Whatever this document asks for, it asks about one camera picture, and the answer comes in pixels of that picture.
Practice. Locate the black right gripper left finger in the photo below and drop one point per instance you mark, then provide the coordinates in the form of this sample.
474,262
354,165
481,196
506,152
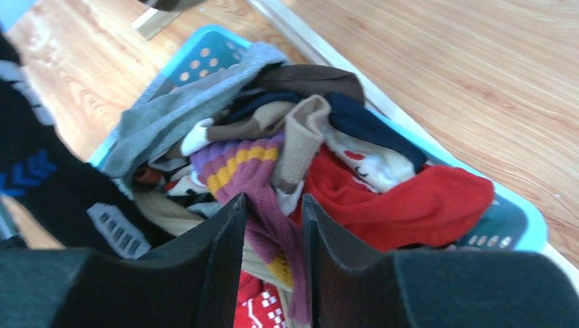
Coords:
191,281

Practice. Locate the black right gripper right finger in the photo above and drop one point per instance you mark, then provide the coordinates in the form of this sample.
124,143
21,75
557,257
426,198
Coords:
355,285

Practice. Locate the purple striped sock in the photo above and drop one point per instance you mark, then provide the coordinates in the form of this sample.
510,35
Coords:
231,167

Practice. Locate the grey sock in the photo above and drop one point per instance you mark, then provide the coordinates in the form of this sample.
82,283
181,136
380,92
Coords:
150,129

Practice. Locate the red white patterned sock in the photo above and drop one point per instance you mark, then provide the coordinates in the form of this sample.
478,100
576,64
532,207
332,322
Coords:
258,304

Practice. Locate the cream red patterned sock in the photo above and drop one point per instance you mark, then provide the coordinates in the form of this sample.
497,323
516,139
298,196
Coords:
380,168

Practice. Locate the tan beige sock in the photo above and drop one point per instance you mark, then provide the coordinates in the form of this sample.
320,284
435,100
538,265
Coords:
303,139

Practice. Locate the navy blue sock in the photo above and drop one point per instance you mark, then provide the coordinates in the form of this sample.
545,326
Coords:
346,115

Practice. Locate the blue plastic sock basket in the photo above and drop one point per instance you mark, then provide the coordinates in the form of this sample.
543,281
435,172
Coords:
510,223

